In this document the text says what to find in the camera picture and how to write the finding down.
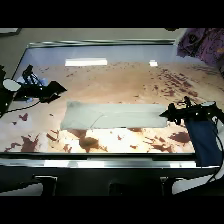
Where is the black cable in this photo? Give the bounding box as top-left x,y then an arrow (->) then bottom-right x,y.
207,126 -> 224,183
0,99 -> 43,117

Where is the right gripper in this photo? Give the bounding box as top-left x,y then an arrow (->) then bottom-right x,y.
159,103 -> 184,126

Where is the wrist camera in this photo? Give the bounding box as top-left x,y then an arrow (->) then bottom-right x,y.
181,95 -> 193,108
21,64 -> 36,85

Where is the silver frame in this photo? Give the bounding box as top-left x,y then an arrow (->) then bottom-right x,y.
0,155 -> 224,197

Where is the white garment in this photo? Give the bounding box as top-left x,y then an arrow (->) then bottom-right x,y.
59,100 -> 169,131

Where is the dark blue garment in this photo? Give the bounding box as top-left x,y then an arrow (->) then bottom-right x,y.
184,118 -> 223,168

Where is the purple patterned garment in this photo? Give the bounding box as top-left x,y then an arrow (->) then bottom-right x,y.
176,28 -> 224,73

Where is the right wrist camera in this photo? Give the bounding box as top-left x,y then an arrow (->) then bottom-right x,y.
181,95 -> 193,108

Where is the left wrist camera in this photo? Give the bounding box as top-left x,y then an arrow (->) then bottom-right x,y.
21,64 -> 36,85

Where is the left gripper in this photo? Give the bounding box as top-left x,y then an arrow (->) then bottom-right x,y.
39,80 -> 68,105

